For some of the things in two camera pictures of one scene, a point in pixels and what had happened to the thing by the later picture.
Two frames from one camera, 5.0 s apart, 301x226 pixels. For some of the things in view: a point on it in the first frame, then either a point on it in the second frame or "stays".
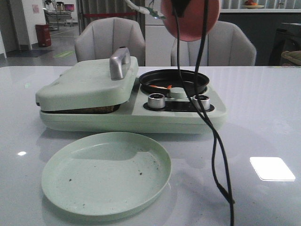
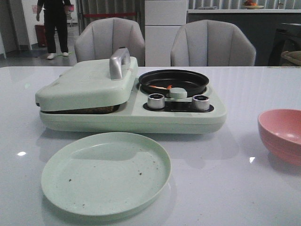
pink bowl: [191, 26] to [280, 129]
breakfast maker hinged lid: [99, 83] stays
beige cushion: [294, 56] stays
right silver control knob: [205, 101] stays
